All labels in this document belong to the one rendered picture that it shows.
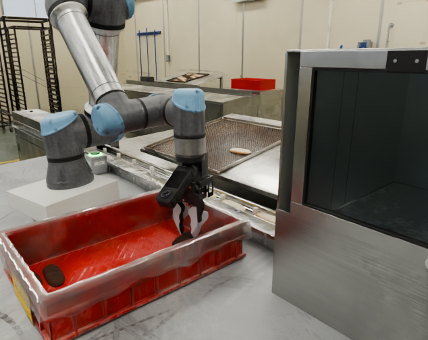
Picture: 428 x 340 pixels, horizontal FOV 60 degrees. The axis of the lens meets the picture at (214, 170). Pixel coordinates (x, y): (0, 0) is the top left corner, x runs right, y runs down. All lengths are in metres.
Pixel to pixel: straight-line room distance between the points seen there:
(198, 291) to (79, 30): 0.67
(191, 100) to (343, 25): 4.43
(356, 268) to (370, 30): 4.46
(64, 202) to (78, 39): 0.48
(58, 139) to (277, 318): 0.84
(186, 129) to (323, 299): 0.45
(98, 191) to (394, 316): 0.90
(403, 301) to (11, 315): 0.69
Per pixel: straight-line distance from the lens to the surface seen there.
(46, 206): 1.16
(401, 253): 0.62
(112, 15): 1.14
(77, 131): 1.26
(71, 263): 0.96
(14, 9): 8.54
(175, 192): 0.84
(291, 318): 0.77
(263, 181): 1.25
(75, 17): 1.03
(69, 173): 1.26
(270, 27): 5.88
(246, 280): 0.85
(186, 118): 0.84
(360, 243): 0.65
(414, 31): 4.80
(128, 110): 0.87
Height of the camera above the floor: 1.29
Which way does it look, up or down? 17 degrees down
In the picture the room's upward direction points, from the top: straight up
